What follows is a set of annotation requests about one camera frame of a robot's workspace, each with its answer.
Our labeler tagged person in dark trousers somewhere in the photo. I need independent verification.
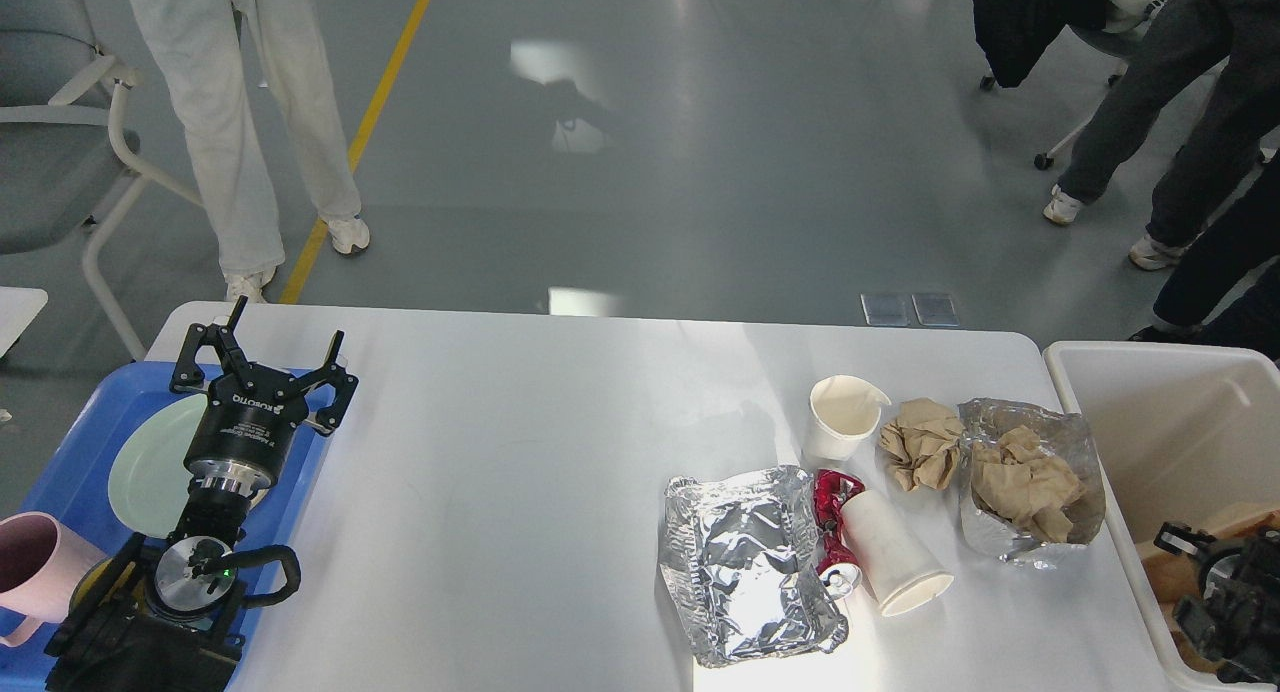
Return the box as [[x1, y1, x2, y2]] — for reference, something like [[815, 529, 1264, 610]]
[[1043, 0, 1279, 271]]

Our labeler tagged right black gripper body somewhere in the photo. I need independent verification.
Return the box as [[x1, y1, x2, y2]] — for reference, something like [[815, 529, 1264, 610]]
[[1196, 542, 1244, 599]]

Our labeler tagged blue-grey HOME mug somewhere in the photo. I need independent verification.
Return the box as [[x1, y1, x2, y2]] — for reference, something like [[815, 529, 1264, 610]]
[[68, 556, 136, 613]]

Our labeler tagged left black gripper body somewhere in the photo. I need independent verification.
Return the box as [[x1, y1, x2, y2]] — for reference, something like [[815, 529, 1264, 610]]
[[183, 374, 308, 490]]

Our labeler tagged brown paper in plastic bag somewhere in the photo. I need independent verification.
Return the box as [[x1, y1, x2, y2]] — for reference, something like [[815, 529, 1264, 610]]
[[972, 426, 1085, 544]]

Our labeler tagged grey office chair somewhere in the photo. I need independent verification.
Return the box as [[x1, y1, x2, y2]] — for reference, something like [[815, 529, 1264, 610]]
[[1, 0, 198, 359]]

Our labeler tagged brown paper in bin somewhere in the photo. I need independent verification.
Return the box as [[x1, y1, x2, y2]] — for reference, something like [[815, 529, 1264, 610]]
[[1158, 602, 1222, 675]]

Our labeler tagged upright white paper cup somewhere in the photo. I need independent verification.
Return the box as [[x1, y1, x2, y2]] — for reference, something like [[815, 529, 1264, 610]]
[[801, 374, 891, 467]]

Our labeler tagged white plastic bin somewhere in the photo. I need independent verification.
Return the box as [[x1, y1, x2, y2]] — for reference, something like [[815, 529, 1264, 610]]
[[1044, 342, 1279, 691]]

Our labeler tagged aluminium foil tray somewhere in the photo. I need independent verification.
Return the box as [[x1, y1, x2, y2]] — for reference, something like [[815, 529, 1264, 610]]
[[658, 466, 849, 668]]

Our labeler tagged green plate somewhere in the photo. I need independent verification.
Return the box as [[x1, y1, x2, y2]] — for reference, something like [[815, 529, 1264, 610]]
[[108, 395, 237, 540]]

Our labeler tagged left metal floor plate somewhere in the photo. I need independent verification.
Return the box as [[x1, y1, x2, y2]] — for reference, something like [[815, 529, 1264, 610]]
[[860, 294, 911, 327]]

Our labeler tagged right metal floor plate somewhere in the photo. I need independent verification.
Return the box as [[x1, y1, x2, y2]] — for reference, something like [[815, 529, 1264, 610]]
[[911, 294, 963, 329]]

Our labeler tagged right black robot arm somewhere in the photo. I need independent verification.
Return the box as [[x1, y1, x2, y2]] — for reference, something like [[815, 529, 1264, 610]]
[[1155, 522, 1279, 684]]

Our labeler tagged red crumpled wrapper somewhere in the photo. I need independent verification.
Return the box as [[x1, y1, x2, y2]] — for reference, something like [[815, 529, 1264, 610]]
[[814, 469, 867, 585]]

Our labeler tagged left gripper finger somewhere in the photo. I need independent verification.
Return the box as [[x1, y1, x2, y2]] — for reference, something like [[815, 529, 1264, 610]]
[[288, 333, 358, 437], [169, 295, 250, 395]]

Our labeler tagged person in black trousers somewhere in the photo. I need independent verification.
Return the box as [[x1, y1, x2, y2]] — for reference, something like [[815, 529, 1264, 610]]
[[1129, 159, 1279, 361]]

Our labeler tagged metal floor plate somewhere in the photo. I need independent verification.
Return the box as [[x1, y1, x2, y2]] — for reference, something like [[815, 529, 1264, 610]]
[[911, 294, 963, 329], [860, 294, 911, 327]]

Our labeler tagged white side table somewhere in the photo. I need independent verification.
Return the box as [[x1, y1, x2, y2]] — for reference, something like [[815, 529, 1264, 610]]
[[0, 287, 49, 358]]

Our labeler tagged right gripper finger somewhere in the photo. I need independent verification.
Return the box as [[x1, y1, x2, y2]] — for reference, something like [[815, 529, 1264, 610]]
[[1155, 522, 1216, 562]]

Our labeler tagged person in light trousers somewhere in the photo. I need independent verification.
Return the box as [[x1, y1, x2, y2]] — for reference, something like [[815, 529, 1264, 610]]
[[129, 0, 371, 303]]

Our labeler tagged lying white paper cup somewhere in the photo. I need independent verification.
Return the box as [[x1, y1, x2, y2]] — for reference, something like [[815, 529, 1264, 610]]
[[838, 490, 955, 617]]

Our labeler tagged brown paper bag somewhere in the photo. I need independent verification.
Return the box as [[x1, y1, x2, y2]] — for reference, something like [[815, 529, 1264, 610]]
[[1135, 501, 1277, 604]]

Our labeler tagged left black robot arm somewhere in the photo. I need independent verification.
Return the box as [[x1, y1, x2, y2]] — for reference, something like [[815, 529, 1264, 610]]
[[45, 297, 358, 691]]

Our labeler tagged chair with black jacket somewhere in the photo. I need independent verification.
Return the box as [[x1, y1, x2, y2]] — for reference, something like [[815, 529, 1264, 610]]
[[968, 0, 1187, 170]]

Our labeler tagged clear plastic bag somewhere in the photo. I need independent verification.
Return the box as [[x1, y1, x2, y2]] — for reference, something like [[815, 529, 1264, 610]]
[[959, 399, 1106, 569]]

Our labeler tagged pink ribbed mug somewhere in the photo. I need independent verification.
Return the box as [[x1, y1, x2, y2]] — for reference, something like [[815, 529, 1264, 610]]
[[1, 510, 109, 647]]

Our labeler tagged crumpled brown paper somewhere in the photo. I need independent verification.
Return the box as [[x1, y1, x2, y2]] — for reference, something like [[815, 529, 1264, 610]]
[[879, 399, 964, 492]]

